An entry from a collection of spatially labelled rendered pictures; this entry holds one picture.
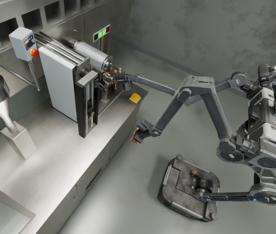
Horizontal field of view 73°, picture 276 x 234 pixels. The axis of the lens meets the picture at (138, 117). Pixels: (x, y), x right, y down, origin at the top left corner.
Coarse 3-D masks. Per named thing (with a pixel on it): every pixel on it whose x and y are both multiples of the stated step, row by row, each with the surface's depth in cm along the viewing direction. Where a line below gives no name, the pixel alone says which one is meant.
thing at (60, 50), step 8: (40, 32) 110; (48, 40) 108; (56, 40) 109; (48, 48) 105; (56, 48) 108; (64, 48) 109; (64, 56) 103; (72, 56) 104; (80, 56) 106; (72, 64) 103; (80, 64) 102
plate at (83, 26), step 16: (112, 0) 159; (128, 0) 181; (80, 16) 134; (96, 16) 150; (112, 16) 171; (128, 16) 198; (48, 32) 117; (64, 32) 129; (80, 32) 144; (16, 64) 108; (16, 80) 114; (32, 80) 126
